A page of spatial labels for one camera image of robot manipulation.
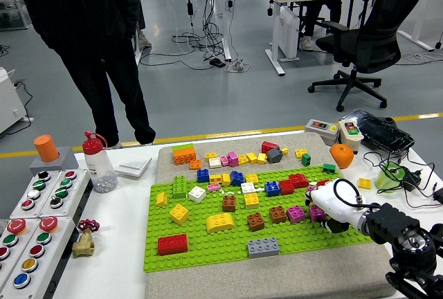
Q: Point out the red square brick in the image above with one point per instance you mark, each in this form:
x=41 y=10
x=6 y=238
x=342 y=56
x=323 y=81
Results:
x=323 y=183
x=285 y=187

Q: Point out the green translucent cup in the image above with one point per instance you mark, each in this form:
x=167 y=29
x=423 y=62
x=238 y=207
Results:
x=384 y=183

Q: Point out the white computer tower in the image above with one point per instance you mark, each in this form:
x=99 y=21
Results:
x=289 y=36

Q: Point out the brown square brick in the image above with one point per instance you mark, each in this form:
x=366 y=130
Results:
x=255 y=221
x=228 y=203
x=278 y=214

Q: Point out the flat pink brick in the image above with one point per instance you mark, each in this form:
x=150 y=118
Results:
x=213 y=187

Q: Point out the white wall switch plate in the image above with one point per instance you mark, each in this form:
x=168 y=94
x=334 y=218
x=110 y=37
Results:
x=133 y=166

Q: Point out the black office chair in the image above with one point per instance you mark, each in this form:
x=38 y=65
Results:
x=380 y=29

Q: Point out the orange cylinder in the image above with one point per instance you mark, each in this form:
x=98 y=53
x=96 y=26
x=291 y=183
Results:
x=46 y=147

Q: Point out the grey box with blue button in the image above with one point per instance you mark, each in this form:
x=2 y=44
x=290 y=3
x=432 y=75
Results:
x=41 y=274

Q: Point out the grey-brown mat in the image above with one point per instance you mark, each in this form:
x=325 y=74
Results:
x=277 y=278

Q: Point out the yellow curved brick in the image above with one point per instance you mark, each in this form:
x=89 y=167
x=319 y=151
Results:
x=219 y=223

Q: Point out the pink square brick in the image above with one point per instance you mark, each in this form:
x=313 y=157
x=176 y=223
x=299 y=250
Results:
x=311 y=189
x=315 y=213
x=296 y=214

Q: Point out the small yellow sloped brick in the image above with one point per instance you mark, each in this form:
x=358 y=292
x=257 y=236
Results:
x=161 y=199

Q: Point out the white red-green button box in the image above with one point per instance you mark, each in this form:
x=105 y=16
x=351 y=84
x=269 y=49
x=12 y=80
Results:
x=350 y=135

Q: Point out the brass valve red handwheel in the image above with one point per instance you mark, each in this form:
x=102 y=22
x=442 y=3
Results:
x=83 y=243

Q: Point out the white power strip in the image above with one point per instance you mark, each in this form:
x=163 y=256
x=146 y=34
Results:
x=237 y=66

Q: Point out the yellow square brick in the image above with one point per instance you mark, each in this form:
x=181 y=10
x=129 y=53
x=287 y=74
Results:
x=211 y=156
x=179 y=214
x=252 y=178
x=300 y=153
x=262 y=158
x=364 y=183
x=251 y=200
x=243 y=159
x=252 y=158

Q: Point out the grey two-button switch box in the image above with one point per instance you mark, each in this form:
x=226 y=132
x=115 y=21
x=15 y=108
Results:
x=322 y=129

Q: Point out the orange fruit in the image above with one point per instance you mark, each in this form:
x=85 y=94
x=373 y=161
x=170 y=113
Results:
x=342 y=156

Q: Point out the dark grey sloped brick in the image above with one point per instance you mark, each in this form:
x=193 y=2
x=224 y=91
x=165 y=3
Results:
x=275 y=154

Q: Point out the narrow yellow brick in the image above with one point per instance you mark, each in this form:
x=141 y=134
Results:
x=225 y=179

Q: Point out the lime green tall brick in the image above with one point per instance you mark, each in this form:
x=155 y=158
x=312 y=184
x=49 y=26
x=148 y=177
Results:
x=179 y=187

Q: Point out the clear bottle red cap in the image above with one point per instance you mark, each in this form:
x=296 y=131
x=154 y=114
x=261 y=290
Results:
x=98 y=164

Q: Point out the tiny yellow brick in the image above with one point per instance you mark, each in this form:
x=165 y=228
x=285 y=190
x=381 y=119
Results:
x=284 y=151

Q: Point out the clear storage case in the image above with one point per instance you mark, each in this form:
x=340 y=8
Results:
x=10 y=15

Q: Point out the white square brick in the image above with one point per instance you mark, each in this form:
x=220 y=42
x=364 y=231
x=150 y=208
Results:
x=248 y=187
x=197 y=194
x=214 y=162

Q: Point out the green studded baseplate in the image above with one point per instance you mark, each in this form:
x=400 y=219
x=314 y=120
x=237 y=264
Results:
x=207 y=243

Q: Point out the black plug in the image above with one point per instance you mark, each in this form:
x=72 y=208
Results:
x=439 y=196

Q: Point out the orange brick with green top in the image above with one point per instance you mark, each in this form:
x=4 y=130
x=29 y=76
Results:
x=184 y=155

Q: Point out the grey square block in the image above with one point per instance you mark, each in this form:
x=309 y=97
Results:
x=65 y=160

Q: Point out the black handheld device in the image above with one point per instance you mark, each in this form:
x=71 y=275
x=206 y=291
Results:
x=379 y=133

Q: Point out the flat yellow brick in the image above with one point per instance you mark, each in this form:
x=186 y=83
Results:
x=215 y=178

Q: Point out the grey box two green buttons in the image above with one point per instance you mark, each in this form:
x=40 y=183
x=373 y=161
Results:
x=76 y=188

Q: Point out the grey long brick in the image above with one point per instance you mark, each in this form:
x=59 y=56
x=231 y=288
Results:
x=263 y=247

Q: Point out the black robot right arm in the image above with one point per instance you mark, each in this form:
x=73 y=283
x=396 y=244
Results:
x=391 y=223

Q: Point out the grey emergency-stop button box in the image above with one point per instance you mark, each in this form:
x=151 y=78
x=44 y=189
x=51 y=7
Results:
x=19 y=243

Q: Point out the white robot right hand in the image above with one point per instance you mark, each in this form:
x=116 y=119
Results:
x=332 y=205

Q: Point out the small orange brick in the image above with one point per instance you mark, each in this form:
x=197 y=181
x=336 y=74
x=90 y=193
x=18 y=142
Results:
x=195 y=164

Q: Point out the grey box with white button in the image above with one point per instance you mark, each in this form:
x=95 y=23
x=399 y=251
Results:
x=26 y=209

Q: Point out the black power adapter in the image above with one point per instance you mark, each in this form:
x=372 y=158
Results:
x=412 y=178

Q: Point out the seated person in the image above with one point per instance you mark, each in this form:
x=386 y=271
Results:
x=320 y=15
x=144 y=40

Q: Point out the tall pink brick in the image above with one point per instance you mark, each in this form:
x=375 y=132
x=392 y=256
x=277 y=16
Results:
x=232 y=158

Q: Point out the black floor adapter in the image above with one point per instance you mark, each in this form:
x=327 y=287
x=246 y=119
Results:
x=217 y=63

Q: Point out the blue square brick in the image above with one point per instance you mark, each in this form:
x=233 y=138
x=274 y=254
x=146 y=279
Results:
x=237 y=178
x=272 y=188
x=203 y=175

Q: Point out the small pink brick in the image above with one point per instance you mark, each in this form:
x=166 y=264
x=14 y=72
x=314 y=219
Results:
x=224 y=161

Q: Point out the white cabinet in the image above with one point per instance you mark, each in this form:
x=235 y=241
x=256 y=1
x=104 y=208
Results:
x=10 y=105

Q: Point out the dark green brick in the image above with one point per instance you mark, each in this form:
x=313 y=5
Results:
x=306 y=159
x=329 y=168

